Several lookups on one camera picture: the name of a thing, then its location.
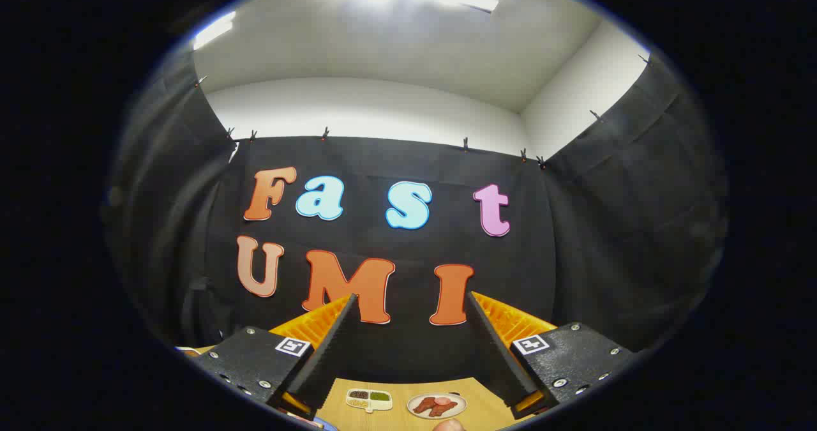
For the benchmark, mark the white divided dish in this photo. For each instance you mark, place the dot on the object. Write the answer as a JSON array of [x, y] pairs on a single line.
[[382, 405]]

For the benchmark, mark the small ceiling light panel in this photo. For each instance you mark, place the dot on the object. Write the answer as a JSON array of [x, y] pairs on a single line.
[[214, 30]]

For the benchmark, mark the brown meat piece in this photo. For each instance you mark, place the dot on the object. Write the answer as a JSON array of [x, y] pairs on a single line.
[[424, 405], [443, 408]]

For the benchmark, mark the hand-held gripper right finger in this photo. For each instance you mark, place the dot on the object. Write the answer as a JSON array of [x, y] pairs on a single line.
[[494, 348]]

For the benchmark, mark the row of black cloth clips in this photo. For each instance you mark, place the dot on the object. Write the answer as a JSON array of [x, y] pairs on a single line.
[[325, 133]]

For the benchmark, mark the pile of yellow soybeans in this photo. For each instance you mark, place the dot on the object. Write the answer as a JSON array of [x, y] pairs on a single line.
[[358, 404]]

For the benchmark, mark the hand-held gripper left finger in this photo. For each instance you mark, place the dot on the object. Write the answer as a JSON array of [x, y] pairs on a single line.
[[332, 348]]

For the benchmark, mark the white oval plate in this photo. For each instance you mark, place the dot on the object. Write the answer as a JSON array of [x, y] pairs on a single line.
[[460, 401]]

